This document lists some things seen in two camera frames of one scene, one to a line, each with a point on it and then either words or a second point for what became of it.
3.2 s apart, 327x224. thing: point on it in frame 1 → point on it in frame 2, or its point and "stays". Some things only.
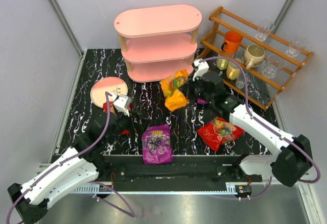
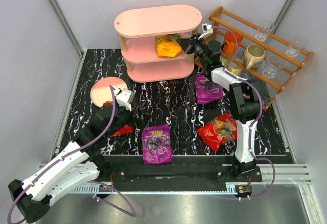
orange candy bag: [175, 99] → [167, 45]
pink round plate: [113, 85] stays
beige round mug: [253, 55] stays
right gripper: [193, 89] → [192, 45]
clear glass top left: [264, 28] stays
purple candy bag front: [156, 144] stays
